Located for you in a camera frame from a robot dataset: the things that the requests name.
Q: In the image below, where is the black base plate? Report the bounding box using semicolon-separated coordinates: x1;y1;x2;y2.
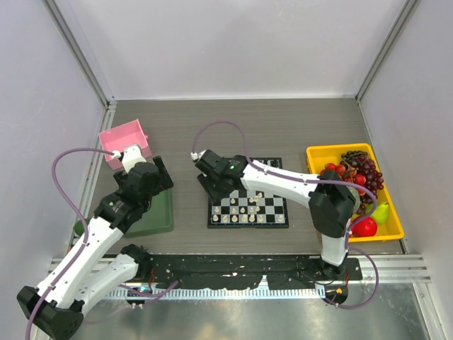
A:
128;254;362;290

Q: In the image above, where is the purple cable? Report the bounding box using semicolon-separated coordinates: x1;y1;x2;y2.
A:
190;120;382;311
24;147;178;340

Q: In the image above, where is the pink plastic box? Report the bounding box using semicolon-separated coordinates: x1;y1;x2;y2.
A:
98;119;152;172

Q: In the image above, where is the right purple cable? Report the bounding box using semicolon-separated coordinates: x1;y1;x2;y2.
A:
190;120;382;311

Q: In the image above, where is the green plastic tray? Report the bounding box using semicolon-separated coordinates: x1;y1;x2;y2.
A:
124;189;174;239

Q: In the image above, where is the green lime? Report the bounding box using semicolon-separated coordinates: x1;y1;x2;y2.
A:
73;220;88;236

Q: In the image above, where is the green cantaloupe melon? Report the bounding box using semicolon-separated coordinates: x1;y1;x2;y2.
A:
348;186;361;215

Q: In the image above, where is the green pear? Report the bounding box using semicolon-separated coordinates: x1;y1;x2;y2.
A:
371;202;389;225

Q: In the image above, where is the red apple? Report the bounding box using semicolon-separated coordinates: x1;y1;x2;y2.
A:
352;217;378;237

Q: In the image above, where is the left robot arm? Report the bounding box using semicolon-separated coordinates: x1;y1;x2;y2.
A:
17;144;173;339

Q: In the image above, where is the black white chessboard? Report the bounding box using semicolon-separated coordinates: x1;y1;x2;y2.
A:
207;157;289;230

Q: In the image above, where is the aluminium frame rail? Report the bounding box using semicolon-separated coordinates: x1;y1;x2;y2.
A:
42;0;117;111

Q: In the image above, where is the purple grape bunch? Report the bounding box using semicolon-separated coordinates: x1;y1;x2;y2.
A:
340;150;384;199

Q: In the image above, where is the yellow plastic bin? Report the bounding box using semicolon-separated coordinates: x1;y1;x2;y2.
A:
306;143;404;243

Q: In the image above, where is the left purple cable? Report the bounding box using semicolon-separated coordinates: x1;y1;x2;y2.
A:
24;147;178;340

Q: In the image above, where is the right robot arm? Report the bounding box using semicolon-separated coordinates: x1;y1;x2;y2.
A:
190;149;356;281

